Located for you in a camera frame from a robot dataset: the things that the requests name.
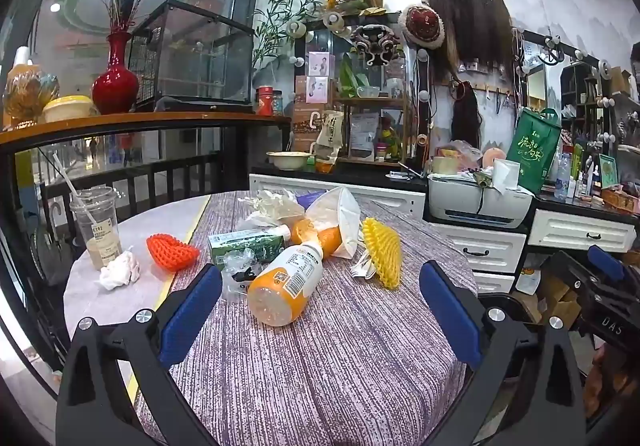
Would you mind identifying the glass terrarium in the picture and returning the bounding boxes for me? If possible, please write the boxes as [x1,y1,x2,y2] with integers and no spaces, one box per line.
[127,0,256,113]

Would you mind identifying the white drawer cabinet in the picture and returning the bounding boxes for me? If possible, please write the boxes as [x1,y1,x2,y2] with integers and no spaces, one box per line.
[249,174,428,221]

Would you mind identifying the ornate headdress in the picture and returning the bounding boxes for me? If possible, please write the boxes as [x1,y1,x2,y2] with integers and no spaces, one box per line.
[350,23,406,66]

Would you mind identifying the white printer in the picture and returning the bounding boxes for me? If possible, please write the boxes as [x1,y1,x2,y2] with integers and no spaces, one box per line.
[428,173,536,230]

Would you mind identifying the cream bowl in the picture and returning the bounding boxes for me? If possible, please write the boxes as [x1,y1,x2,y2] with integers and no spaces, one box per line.
[266,151,313,171]

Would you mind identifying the printed paper bag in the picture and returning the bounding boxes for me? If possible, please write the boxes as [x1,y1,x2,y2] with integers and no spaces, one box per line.
[315,110,346,161]

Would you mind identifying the white drawer with handle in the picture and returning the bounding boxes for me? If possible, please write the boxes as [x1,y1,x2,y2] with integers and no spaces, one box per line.
[470,271,516,297]
[435,221,528,274]

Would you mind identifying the green bamboo plant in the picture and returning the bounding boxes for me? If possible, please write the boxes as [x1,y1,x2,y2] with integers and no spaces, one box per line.
[252,0,341,71]

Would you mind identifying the green tote bag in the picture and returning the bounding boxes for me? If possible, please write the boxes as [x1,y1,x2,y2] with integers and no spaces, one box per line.
[506,108,562,197]

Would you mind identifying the yellow foam fruit net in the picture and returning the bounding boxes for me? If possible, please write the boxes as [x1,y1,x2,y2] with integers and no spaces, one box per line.
[361,217,402,289]

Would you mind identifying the pink plastic bag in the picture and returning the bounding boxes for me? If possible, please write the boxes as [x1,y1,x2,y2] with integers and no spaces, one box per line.
[440,140,483,167]

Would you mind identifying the vanity mirror with bulbs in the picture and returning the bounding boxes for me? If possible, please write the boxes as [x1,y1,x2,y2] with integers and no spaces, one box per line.
[292,13,431,167]

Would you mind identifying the large mirror with bulbs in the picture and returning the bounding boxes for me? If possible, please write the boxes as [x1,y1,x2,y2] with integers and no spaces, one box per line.
[515,26,640,167]

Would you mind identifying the red vase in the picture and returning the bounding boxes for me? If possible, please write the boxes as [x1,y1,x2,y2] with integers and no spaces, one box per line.
[91,30,140,115]

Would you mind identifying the row of hair extensions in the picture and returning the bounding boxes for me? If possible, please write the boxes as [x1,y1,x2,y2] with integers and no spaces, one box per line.
[427,0,516,86]

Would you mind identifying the black railing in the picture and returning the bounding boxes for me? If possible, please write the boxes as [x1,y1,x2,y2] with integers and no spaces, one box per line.
[40,151,251,247]

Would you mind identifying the purple packet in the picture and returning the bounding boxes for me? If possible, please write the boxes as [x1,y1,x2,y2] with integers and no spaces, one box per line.
[295,189,331,207]

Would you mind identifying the yellow bowl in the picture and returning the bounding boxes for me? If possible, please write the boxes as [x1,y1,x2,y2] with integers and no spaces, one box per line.
[42,96,96,123]

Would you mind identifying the framed sunflower picture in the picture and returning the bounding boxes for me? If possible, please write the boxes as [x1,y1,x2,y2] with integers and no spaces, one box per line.
[597,154,621,190]

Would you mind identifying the clear plastic drink cup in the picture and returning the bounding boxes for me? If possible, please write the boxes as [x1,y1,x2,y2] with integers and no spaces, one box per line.
[69,186,122,271]

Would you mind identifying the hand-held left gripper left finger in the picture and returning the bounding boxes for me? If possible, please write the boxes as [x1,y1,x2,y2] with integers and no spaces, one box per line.
[56,264,223,446]

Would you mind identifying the clear water bottle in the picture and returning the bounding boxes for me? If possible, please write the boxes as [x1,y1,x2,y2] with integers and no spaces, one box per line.
[554,153,572,201]

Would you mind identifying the light grey table cover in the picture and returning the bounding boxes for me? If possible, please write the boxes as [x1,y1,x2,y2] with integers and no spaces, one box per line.
[62,193,213,377]

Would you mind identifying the wooden counter shelf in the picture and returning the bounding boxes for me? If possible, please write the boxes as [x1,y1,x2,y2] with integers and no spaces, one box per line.
[0,112,292,147]

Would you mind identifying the large orange juice bottle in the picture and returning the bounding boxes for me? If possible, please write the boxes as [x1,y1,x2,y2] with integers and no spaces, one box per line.
[247,241,326,327]

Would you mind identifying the brown cardboard box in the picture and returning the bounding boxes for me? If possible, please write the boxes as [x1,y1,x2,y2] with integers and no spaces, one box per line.
[530,271,583,327]

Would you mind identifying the wooden shelf rack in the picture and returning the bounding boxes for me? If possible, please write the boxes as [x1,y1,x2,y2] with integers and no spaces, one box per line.
[332,96,416,164]

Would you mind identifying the clear plastic bag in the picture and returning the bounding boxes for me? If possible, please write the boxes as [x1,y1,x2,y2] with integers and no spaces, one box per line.
[220,248,266,299]

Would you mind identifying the red tin can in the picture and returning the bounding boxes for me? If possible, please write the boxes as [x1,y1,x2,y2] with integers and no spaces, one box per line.
[256,86,275,117]

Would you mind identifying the plastic wrapped ornament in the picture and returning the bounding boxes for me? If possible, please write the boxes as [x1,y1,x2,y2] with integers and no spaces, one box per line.
[2,46,61,129]

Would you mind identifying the dark hanging wig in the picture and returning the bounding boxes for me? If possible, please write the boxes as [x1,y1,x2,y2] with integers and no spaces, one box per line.
[450,80,483,149]

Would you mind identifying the wide white drawer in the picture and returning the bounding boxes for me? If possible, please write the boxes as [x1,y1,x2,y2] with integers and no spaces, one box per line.
[528,208,637,253]

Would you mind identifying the dried branches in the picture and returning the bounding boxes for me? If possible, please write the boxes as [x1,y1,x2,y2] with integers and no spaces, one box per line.
[92,0,166,34]

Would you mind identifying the white drinking straw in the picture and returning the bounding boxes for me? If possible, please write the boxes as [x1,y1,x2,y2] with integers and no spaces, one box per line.
[52,152,96,227]

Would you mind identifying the green drink carton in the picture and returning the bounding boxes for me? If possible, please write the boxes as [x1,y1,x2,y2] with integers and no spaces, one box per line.
[207,226,291,269]

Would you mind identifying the red embroidered hat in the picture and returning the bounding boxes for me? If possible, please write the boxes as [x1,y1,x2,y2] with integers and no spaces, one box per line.
[400,3,447,49]

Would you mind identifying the orange foam fruit net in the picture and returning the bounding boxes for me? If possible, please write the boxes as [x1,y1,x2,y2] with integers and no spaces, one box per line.
[146,234,200,273]

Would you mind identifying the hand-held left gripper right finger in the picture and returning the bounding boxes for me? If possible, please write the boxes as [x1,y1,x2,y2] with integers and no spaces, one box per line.
[419,260,587,446]

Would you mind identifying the purple striped tablecloth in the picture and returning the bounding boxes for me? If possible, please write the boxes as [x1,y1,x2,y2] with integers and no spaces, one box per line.
[132,191,476,446]

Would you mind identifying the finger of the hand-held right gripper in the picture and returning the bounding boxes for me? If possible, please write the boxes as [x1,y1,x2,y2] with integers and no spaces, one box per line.
[586,245,640,299]
[541,250,610,307]

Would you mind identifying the white bag with orange print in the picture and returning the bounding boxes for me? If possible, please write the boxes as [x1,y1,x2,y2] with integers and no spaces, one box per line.
[515,268,543,294]

